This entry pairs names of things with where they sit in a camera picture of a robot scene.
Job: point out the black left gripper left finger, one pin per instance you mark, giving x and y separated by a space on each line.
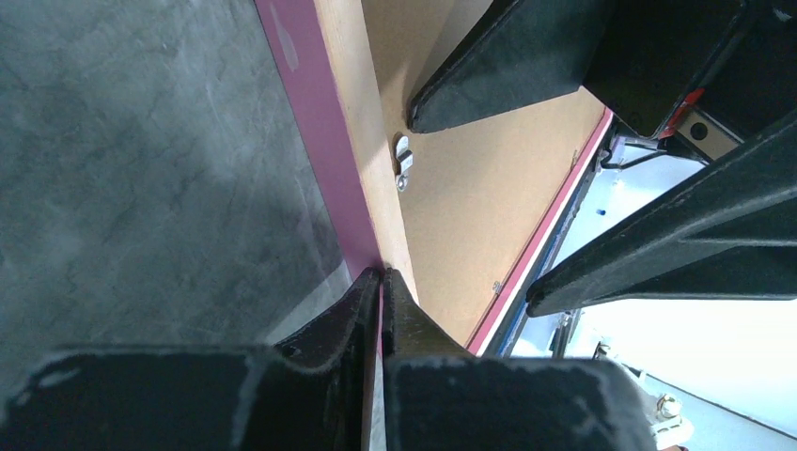
306 392

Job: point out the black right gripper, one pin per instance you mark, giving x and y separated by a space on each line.
735 60

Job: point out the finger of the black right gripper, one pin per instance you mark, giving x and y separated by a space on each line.
728 232
517 54

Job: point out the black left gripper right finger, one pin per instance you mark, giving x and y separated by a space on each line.
439 396

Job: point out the brown frame backing board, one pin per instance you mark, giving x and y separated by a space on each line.
478 192

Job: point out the pink wooden picture frame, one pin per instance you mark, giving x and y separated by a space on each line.
322 51

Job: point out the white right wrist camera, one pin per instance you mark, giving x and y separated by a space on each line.
706 135

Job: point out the small metal frame clip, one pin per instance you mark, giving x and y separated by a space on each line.
404 158

